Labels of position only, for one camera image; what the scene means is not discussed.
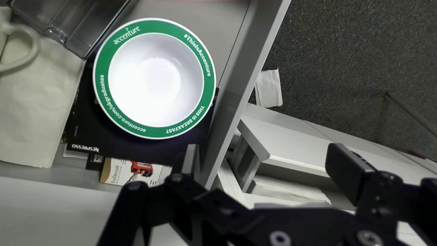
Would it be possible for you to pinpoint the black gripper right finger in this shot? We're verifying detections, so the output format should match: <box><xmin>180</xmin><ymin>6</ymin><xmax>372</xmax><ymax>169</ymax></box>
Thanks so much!
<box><xmin>325</xmin><ymin>141</ymin><xmax>437</xmax><ymax>246</ymax></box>

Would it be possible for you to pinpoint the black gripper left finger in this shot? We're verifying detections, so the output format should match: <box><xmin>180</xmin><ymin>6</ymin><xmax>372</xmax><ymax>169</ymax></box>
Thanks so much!
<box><xmin>97</xmin><ymin>144</ymin><xmax>256</xmax><ymax>246</ymax></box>

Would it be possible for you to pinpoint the white kitchen counter unit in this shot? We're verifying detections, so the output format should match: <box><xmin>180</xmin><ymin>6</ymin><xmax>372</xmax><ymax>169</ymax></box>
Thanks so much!
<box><xmin>0</xmin><ymin>103</ymin><xmax>437</xmax><ymax>246</ymax></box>

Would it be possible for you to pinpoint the small white red box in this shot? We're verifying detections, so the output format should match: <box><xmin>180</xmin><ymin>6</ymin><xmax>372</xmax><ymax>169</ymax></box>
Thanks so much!
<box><xmin>99</xmin><ymin>156</ymin><xmax>174</xmax><ymax>189</ymax></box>

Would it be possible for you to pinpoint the white paper scrap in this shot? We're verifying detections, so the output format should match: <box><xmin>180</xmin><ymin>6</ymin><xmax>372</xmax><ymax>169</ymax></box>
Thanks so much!
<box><xmin>252</xmin><ymin>69</ymin><xmax>284</xmax><ymax>110</ymax></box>

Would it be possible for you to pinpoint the green rimmed white plate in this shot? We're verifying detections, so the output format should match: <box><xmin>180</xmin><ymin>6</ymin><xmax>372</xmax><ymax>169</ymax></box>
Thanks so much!
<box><xmin>91</xmin><ymin>18</ymin><xmax>218</xmax><ymax>141</ymax></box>

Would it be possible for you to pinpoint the white paper pouch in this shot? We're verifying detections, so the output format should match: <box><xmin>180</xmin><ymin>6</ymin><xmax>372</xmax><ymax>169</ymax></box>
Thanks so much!
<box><xmin>0</xmin><ymin>33</ymin><xmax>87</xmax><ymax>170</ymax></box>

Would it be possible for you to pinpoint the clear plastic container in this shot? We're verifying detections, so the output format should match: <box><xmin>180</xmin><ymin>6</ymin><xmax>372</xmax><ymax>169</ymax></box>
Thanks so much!
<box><xmin>9</xmin><ymin>0</ymin><xmax>139</xmax><ymax>61</ymax></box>

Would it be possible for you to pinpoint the plain white mug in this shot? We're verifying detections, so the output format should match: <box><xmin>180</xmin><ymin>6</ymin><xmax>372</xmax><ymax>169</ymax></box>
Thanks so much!
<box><xmin>0</xmin><ymin>6</ymin><xmax>42</xmax><ymax>76</ymax></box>

